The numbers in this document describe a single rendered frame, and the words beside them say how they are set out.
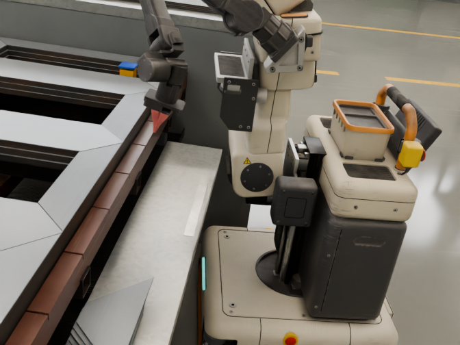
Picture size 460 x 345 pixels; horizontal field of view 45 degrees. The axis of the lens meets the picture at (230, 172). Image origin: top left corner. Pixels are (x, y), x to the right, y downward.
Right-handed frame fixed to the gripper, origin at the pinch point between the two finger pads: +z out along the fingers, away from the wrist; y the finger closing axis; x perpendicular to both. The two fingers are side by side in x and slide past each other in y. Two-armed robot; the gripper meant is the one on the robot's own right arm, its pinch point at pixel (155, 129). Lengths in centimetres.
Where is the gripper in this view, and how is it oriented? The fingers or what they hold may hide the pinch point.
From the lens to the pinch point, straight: 150.1
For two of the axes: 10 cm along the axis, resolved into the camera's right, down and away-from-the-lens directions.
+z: -3.5, 8.2, 4.5
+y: 9.3, 3.5, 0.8
